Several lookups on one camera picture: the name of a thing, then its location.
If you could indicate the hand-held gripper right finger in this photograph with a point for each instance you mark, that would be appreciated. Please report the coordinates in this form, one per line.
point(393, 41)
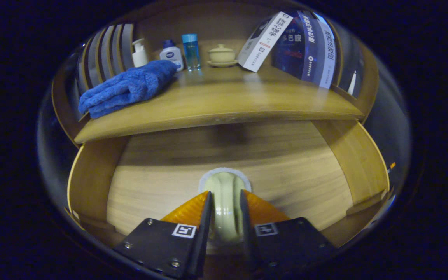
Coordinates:
point(249, 241)

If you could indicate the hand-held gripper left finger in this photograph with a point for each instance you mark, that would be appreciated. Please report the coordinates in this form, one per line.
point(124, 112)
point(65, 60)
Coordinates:
point(193, 252)

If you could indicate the pale green pitcher white base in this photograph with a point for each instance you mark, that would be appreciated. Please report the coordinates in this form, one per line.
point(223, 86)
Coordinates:
point(224, 202)

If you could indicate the wooden drawer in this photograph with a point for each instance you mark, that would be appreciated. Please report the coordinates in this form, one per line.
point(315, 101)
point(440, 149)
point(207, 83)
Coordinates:
point(161, 175)

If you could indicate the wooden countertop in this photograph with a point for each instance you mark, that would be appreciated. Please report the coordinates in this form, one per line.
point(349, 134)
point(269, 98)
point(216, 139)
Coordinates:
point(216, 101)

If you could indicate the orange and black tool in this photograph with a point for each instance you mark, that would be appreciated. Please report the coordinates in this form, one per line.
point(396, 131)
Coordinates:
point(392, 167)

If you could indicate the blue folded towel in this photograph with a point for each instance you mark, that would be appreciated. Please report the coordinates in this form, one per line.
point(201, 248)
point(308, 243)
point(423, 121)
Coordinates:
point(130, 87)

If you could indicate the black backdrop cloth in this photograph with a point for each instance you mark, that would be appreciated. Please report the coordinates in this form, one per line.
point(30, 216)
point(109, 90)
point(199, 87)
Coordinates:
point(49, 132)

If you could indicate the pale green lidded teacup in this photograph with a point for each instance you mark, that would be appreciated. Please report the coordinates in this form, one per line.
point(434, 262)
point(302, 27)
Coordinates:
point(222, 55)

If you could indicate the dark blue book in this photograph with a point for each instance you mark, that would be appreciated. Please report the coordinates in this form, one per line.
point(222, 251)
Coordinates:
point(294, 50)

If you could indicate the clear blue bottle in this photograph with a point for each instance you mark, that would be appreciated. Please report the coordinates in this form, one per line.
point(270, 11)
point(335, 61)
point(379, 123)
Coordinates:
point(191, 52)

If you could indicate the white lotion bottle blue cap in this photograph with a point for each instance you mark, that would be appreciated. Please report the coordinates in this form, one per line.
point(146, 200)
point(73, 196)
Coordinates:
point(171, 56)

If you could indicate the white book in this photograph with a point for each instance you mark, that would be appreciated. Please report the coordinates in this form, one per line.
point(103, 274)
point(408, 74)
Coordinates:
point(265, 42)

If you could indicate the white pump bottle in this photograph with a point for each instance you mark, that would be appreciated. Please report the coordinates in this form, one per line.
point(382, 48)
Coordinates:
point(140, 56)

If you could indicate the light purple book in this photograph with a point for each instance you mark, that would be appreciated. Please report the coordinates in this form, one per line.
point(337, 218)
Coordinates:
point(328, 50)

